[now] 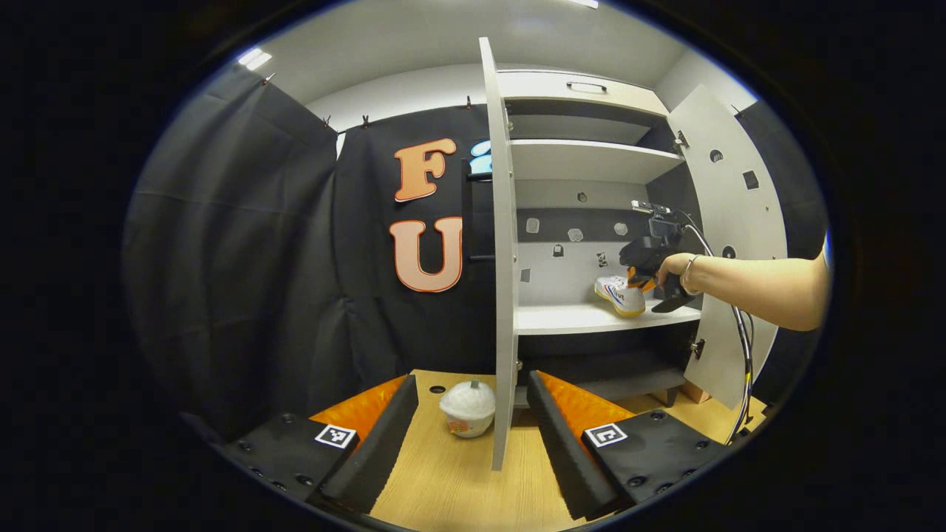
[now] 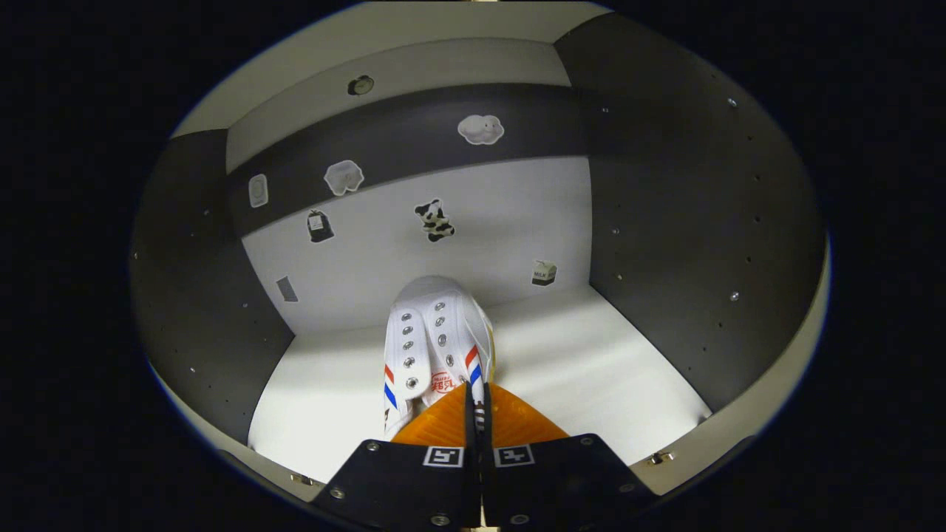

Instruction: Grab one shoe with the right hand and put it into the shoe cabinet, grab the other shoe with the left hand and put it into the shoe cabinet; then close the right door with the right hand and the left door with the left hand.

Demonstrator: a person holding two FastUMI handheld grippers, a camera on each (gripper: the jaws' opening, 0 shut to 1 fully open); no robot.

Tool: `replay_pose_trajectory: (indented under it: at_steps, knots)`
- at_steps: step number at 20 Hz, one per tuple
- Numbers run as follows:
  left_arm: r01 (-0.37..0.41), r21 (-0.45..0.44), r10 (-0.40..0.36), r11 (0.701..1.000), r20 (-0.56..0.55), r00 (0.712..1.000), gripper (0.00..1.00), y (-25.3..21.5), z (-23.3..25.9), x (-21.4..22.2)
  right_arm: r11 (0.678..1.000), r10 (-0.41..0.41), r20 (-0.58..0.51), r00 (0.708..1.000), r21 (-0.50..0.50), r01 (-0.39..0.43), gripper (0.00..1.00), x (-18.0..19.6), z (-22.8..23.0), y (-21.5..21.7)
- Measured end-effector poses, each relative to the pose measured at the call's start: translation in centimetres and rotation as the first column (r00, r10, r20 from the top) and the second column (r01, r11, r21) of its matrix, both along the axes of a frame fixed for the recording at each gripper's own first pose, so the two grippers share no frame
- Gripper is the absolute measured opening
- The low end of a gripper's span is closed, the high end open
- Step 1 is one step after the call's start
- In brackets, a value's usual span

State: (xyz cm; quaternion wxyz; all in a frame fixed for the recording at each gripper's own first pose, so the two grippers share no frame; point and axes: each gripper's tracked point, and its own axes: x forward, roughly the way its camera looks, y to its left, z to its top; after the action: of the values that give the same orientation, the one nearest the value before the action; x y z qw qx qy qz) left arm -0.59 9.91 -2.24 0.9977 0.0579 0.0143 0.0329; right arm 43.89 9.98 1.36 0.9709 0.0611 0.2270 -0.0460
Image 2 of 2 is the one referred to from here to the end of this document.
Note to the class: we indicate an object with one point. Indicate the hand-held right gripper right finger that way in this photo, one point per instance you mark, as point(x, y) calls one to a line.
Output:
point(562, 480)

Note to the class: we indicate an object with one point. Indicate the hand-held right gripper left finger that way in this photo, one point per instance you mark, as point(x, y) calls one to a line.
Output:
point(399, 480)

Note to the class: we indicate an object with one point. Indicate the white shoe cabinet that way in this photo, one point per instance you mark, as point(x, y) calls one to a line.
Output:
point(517, 222)

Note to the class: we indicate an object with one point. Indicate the white canvas shoe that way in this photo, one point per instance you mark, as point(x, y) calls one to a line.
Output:
point(436, 325)

